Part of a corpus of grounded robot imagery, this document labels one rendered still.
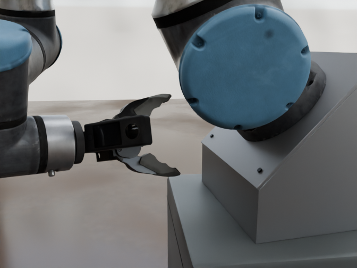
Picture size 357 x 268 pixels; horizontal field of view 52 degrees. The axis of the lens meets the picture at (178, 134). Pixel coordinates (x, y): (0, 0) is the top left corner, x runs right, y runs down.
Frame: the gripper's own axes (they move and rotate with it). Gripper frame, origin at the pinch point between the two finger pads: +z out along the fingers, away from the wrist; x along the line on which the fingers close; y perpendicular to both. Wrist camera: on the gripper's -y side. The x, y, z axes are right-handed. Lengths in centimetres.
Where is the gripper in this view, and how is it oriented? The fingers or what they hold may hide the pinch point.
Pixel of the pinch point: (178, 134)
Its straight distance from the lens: 69.2
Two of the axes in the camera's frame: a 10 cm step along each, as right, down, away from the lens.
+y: -5.5, 1.2, 8.3
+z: 8.3, -0.6, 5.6
